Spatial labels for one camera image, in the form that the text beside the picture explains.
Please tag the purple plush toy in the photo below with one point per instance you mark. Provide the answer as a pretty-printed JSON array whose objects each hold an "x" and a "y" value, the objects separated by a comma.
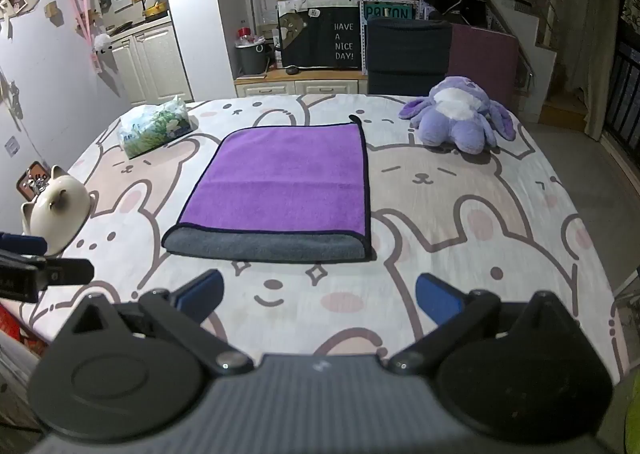
[{"x": 457, "y": 116}]

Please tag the teal sign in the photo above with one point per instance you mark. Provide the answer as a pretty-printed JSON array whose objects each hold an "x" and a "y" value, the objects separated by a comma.
[{"x": 387, "y": 11}]

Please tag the black lettered appliance cover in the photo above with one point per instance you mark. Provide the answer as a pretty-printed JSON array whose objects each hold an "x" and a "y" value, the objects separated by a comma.
[{"x": 325, "y": 39}]

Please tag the white staircase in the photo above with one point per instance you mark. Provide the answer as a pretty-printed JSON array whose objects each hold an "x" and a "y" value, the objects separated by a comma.
[{"x": 530, "y": 44}]

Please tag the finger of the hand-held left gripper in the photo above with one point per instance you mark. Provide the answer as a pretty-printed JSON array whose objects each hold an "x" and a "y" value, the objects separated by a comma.
[
  {"x": 22, "y": 241},
  {"x": 60, "y": 271}
]

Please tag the black metal railing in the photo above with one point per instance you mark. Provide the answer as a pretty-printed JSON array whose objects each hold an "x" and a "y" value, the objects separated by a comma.
[{"x": 625, "y": 84}]

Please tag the bunny printed tablecloth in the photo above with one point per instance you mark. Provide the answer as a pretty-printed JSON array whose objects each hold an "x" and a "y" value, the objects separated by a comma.
[{"x": 450, "y": 214}]

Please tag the purple and grey towel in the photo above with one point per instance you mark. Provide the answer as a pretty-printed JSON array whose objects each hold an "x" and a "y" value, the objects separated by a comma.
[{"x": 280, "y": 184}]

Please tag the grey bucket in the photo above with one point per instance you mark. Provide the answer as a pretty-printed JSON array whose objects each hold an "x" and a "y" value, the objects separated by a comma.
[{"x": 251, "y": 59}]

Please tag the wooden top low cabinet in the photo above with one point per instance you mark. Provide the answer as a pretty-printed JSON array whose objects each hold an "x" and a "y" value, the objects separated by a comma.
[{"x": 300, "y": 81}]

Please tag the beige curtain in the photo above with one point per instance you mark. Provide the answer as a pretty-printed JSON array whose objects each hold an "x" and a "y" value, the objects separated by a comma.
[{"x": 592, "y": 34}]

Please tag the floral tissue pack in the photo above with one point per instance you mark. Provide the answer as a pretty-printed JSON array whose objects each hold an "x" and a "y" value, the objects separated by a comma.
[{"x": 155, "y": 126}]

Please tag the white wall outlet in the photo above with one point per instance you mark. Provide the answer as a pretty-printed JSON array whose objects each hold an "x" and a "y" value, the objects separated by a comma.
[{"x": 11, "y": 145}]

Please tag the red box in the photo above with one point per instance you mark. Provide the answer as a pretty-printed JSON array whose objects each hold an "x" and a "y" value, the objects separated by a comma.
[{"x": 15, "y": 329}]

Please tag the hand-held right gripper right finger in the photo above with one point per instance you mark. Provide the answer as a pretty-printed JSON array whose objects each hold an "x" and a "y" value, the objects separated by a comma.
[{"x": 439, "y": 298}]

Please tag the white cat figurine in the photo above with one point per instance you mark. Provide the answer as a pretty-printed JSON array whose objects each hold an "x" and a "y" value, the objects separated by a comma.
[{"x": 55, "y": 209}]

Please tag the orange framed picture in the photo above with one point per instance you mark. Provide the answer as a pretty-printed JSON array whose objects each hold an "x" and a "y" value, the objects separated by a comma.
[{"x": 30, "y": 179}]

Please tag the dark chair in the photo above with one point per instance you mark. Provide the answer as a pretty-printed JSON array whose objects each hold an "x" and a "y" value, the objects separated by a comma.
[{"x": 407, "y": 54}]

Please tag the white kitchen cabinet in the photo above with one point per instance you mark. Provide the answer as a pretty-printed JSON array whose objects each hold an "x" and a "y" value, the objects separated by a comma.
[{"x": 150, "y": 64}]

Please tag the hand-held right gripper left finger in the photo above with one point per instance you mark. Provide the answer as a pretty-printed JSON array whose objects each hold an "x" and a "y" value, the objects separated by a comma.
[{"x": 199, "y": 293}]

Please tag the small white plush toy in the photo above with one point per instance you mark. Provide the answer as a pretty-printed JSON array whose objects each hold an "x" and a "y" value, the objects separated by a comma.
[{"x": 102, "y": 43}]

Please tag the black computer mouse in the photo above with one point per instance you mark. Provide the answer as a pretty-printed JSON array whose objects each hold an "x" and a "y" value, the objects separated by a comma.
[{"x": 292, "y": 69}]

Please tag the purple board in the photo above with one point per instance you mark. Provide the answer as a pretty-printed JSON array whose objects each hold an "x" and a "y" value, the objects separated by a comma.
[{"x": 485, "y": 64}]

